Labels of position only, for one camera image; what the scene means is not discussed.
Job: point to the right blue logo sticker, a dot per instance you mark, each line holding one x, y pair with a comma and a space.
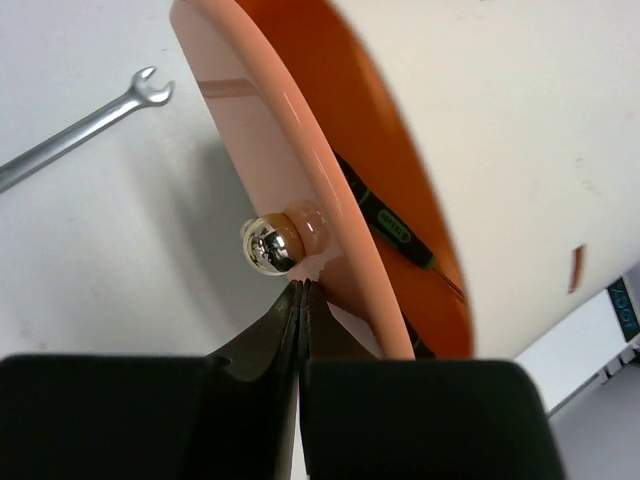
624, 309

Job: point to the cream cylindrical drawer cabinet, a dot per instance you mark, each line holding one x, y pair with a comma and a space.
525, 116

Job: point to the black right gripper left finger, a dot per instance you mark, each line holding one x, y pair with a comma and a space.
226, 415

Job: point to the silver combination wrench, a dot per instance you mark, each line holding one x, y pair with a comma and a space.
139, 94

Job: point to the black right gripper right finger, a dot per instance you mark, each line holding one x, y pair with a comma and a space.
418, 419

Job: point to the orange top drawer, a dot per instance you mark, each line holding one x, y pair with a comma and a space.
286, 83

